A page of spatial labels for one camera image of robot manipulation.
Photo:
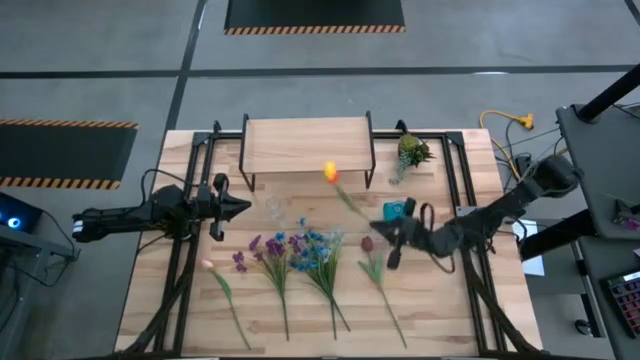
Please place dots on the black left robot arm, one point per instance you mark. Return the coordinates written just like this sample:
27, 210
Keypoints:
125, 217

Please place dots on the wooden shelf with black frame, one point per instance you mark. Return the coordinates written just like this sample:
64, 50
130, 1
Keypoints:
307, 145

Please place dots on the grey metal computer stand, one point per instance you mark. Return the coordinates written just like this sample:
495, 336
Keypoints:
35, 245

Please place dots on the purple artificial flower bunch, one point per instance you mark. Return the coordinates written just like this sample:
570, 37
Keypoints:
274, 247

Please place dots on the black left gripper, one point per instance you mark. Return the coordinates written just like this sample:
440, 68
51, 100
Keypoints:
210, 205

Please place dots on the dark red artificial tulip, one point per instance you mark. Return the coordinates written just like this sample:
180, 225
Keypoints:
367, 244

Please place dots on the black power strip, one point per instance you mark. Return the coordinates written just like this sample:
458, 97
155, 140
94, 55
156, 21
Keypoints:
523, 162

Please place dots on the clear glass vase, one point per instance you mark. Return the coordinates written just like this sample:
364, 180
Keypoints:
274, 205

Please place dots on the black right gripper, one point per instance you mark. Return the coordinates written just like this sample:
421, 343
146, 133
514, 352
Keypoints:
412, 235

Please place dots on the blue artificial flower bunch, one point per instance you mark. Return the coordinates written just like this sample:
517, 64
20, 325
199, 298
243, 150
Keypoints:
312, 250

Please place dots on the computer with blue light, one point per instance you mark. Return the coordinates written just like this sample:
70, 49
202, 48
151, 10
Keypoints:
15, 220

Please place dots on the long black hazard-striped floor mat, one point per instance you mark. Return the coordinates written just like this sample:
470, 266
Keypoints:
60, 152

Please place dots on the keyboard with colourful keys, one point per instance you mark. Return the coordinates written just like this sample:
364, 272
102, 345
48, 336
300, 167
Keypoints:
627, 300

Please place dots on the black diagonal support beam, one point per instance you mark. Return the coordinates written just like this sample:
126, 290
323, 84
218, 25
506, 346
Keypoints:
555, 235

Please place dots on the green succulent plant in pot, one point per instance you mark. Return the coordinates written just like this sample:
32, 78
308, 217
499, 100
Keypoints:
412, 147

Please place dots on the spare purple artificial flowers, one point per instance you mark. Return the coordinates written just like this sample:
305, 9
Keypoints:
627, 222

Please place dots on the dark grey desk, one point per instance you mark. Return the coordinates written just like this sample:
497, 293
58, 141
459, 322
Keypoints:
600, 260

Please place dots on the pink artificial tulip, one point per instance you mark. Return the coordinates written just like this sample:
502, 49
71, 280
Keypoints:
207, 263

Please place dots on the grey side table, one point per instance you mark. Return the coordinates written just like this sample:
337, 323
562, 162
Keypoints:
610, 165

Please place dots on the black caster wheel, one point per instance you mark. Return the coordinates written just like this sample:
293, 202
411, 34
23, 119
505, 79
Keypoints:
582, 327

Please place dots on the black round pole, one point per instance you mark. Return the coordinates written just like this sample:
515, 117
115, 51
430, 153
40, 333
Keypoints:
610, 92

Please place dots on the yellow orange artificial tulip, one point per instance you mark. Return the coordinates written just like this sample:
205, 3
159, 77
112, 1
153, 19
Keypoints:
330, 171

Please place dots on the wide black hazard-striped floor mat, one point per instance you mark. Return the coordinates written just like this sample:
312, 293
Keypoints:
315, 12

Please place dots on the black aluminium rig frame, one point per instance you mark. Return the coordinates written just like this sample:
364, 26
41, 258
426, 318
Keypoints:
440, 135

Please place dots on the teal glass vase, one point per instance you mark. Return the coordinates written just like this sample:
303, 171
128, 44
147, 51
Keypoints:
392, 210

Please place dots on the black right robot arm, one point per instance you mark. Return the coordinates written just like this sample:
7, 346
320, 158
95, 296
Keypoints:
500, 210

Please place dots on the white artificial flower bunch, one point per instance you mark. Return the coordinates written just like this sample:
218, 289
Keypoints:
337, 235

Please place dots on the white paper sheet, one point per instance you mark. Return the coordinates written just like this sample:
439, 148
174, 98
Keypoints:
532, 265

